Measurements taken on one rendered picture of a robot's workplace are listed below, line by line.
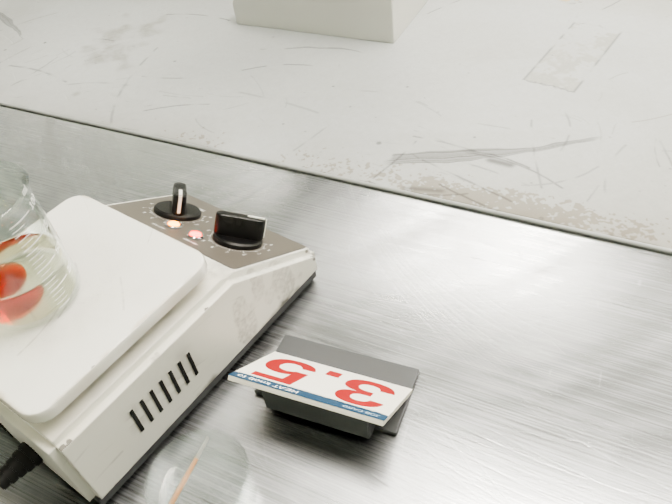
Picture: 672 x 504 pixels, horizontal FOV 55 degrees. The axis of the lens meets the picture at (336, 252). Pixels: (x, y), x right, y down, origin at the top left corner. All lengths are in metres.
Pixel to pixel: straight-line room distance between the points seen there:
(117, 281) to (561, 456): 0.25
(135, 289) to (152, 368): 0.04
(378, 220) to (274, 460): 0.20
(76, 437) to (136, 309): 0.07
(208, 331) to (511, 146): 0.31
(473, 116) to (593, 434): 0.31
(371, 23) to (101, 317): 0.46
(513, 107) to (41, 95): 0.48
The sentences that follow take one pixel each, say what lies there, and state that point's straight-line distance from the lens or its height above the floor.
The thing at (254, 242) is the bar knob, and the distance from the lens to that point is 0.41.
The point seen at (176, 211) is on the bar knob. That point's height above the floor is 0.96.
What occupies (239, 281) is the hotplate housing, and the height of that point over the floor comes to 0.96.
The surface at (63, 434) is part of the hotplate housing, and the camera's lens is 0.34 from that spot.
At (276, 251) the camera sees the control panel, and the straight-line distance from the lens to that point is 0.42.
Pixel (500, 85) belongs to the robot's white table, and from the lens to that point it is 0.64.
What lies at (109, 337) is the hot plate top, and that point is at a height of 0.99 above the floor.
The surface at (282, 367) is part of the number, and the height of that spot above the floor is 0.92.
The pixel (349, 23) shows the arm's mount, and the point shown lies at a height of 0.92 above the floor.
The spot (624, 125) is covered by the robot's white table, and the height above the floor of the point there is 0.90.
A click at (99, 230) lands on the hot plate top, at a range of 0.40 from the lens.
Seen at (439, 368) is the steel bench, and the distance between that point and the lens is 0.40.
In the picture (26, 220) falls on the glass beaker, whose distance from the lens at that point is 0.33.
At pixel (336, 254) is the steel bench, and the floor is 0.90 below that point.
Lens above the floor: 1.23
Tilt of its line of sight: 45 degrees down
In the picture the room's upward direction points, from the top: 9 degrees counter-clockwise
